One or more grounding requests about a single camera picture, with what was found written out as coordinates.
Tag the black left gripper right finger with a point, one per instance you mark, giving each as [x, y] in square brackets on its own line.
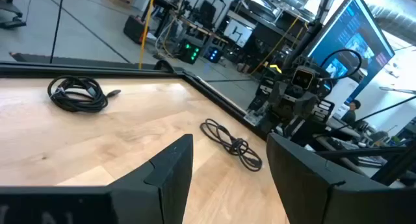
[312, 191]

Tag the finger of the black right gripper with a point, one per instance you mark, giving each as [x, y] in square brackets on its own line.
[278, 92]
[305, 104]

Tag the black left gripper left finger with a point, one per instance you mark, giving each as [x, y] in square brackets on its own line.
[169, 185]

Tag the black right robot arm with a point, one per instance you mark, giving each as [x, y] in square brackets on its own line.
[304, 134]

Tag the person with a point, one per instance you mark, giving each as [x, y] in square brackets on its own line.
[351, 115]

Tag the black shelving workbench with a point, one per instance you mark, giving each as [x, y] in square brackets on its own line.
[269, 29]

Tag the small white-screen monitor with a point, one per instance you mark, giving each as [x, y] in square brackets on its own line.
[239, 32]

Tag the device with blue lights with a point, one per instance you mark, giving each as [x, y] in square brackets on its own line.
[213, 54]

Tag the long black tripod rod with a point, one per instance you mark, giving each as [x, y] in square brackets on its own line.
[383, 110]

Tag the large computer monitor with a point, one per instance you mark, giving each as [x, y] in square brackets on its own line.
[354, 32]

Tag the computer with green lights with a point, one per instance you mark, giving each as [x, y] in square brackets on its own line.
[190, 52]

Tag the wooden workbench black legs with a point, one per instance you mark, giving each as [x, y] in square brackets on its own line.
[195, 28]

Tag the black case with red trim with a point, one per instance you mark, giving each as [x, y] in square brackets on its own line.
[134, 29]

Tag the thin black upright rod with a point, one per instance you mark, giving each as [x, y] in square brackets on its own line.
[57, 22]

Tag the black chair base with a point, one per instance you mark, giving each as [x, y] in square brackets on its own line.
[11, 8]

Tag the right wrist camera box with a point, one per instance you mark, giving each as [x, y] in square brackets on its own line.
[303, 78]

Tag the black aluminium table frame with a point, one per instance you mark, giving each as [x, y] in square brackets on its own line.
[65, 69]

